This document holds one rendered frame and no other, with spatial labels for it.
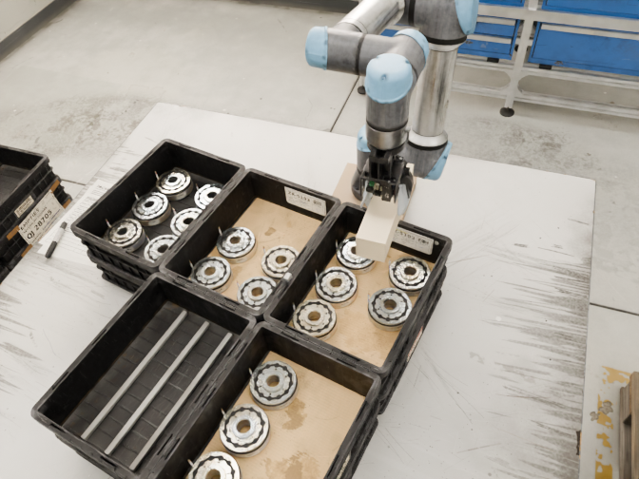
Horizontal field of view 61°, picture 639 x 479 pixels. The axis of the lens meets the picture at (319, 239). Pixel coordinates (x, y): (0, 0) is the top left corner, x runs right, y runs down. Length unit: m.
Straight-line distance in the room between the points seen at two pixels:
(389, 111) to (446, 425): 0.75
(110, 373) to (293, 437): 0.45
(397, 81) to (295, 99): 2.47
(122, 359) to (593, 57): 2.55
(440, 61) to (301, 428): 0.91
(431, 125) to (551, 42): 1.63
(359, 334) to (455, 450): 0.33
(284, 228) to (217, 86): 2.18
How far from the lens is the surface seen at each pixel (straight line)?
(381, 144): 0.99
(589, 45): 3.07
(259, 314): 1.22
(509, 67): 3.11
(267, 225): 1.51
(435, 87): 1.45
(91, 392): 1.37
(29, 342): 1.68
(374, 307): 1.30
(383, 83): 0.91
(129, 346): 1.39
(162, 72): 3.83
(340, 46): 1.04
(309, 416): 1.21
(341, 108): 3.26
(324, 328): 1.27
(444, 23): 1.37
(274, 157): 1.91
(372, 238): 1.10
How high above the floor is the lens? 1.95
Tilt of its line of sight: 50 degrees down
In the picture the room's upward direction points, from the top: 6 degrees counter-clockwise
